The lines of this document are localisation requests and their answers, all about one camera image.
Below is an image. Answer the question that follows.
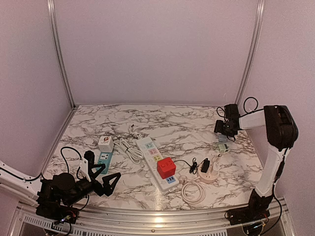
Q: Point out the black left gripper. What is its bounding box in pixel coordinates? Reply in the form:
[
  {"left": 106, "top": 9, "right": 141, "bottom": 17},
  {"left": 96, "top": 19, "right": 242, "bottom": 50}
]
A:
[{"left": 65, "top": 164, "right": 121, "bottom": 207}]

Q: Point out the small white charger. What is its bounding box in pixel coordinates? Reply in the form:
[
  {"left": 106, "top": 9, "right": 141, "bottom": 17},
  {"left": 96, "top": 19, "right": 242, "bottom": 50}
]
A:
[{"left": 212, "top": 162, "right": 220, "bottom": 175}]

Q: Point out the white power strip cable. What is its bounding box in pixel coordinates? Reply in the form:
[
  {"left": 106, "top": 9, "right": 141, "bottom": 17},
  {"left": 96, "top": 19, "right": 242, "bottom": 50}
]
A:
[{"left": 113, "top": 137, "right": 144, "bottom": 164}]

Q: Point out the black power adapter with cable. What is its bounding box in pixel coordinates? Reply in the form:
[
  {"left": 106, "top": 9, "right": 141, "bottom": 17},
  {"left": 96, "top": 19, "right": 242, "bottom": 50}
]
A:
[{"left": 175, "top": 157, "right": 210, "bottom": 174}]

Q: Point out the pink round power socket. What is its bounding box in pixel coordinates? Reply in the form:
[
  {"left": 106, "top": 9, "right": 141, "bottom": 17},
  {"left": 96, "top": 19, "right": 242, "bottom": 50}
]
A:
[{"left": 197, "top": 169, "right": 220, "bottom": 184}]

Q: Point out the white multicolour power strip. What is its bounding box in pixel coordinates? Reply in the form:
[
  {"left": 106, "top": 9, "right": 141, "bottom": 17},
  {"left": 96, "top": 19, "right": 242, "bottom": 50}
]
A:
[{"left": 136, "top": 137, "right": 179, "bottom": 192}]

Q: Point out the red cube socket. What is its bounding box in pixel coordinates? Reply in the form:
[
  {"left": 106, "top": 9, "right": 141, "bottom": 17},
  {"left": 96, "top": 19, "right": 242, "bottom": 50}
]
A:
[{"left": 157, "top": 157, "right": 176, "bottom": 179}]

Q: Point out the pink cable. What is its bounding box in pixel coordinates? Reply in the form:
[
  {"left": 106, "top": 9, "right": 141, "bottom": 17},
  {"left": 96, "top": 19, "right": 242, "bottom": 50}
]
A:
[{"left": 178, "top": 174, "right": 207, "bottom": 205}]

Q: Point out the light blue plug adapter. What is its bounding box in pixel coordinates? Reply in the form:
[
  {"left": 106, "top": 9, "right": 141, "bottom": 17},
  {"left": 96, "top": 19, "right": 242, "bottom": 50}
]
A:
[{"left": 218, "top": 134, "right": 228, "bottom": 143}]

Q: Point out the teal power strip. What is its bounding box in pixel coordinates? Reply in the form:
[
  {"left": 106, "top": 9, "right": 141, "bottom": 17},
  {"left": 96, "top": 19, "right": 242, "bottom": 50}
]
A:
[{"left": 97, "top": 152, "right": 113, "bottom": 175}]

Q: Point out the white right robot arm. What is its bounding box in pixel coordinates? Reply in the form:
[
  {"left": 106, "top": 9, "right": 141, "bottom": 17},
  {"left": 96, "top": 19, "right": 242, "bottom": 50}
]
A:
[{"left": 214, "top": 104, "right": 298, "bottom": 220}]

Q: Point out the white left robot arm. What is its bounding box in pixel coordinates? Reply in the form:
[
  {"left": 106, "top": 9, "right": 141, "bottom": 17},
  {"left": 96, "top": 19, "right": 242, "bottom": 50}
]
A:
[{"left": 0, "top": 150, "right": 121, "bottom": 221}]

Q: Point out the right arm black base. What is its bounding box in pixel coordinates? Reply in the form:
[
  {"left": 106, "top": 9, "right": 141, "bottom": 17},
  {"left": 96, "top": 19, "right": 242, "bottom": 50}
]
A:
[{"left": 224, "top": 189, "right": 273, "bottom": 225}]

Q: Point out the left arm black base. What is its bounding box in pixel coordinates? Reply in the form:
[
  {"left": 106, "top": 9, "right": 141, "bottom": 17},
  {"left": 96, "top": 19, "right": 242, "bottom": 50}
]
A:
[{"left": 36, "top": 206, "right": 79, "bottom": 224}]

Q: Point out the green white plug adapter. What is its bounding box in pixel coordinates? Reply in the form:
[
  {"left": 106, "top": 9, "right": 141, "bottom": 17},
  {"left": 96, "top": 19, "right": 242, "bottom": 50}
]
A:
[{"left": 218, "top": 144, "right": 230, "bottom": 153}]

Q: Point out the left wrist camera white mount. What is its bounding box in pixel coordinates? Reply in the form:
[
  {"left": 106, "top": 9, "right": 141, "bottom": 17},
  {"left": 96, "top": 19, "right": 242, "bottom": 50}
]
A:
[{"left": 79, "top": 159, "right": 91, "bottom": 182}]

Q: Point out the aluminium front rail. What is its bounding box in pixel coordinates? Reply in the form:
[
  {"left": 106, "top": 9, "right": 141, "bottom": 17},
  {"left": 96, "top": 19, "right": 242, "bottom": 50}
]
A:
[{"left": 14, "top": 196, "right": 290, "bottom": 236}]

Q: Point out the white strip cable plug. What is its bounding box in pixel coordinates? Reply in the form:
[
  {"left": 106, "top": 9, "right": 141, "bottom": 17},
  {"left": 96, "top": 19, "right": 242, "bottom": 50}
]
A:
[{"left": 128, "top": 124, "right": 143, "bottom": 140}]

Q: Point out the right aluminium frame post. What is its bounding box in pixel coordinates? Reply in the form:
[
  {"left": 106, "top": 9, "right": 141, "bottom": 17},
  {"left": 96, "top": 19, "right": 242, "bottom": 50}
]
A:
[{"left": 235, "top": 0, "right": 265, "bottom": 105}]

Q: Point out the aluminium frame post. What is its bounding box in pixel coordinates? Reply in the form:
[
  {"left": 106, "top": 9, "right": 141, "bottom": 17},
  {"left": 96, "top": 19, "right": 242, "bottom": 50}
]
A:
[
  {"left": 47, "top": 0, "right": 76, "bottom": 110},
  {"left": 235, "top": 0, "right": 265, "bottom": 105}
]

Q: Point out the left aluminium frame post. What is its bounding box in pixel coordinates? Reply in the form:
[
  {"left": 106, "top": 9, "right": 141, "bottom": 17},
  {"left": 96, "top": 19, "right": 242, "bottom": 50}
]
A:
[{"left": 47, "top": 0, "right": 76, "bottom": 110}]

